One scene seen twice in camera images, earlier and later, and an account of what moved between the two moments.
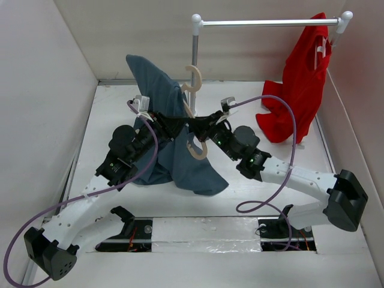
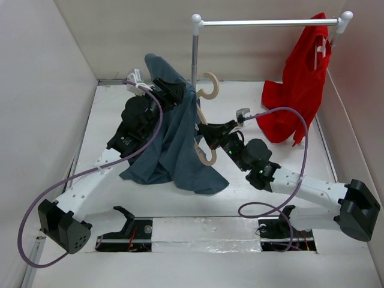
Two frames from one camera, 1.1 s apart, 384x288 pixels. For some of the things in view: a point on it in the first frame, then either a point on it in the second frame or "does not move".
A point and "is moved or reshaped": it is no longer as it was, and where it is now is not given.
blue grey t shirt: [173, 163] is moved or reshaped
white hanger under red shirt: [321, 49] does not move
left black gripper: [167, 127] → [170, 93]
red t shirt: [303, 74] does not move
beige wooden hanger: [185, 90] → [206, 95]
